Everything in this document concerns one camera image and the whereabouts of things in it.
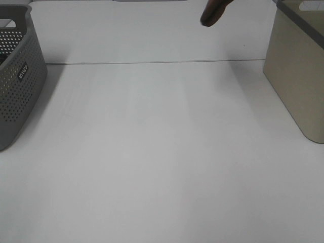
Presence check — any beige plastic storage bin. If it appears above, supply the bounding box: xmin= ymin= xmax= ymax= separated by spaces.
xmin=263 ymin=1 xmax=323 ymax=144

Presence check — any grey perforated plastic basket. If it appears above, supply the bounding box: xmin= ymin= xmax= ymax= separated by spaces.
xmin=1 ymin=5 xmax=48 ymax=150

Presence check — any brown towel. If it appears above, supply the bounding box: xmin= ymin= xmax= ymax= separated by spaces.
xmin=200 ymin=0 xmax=233 ymax=27

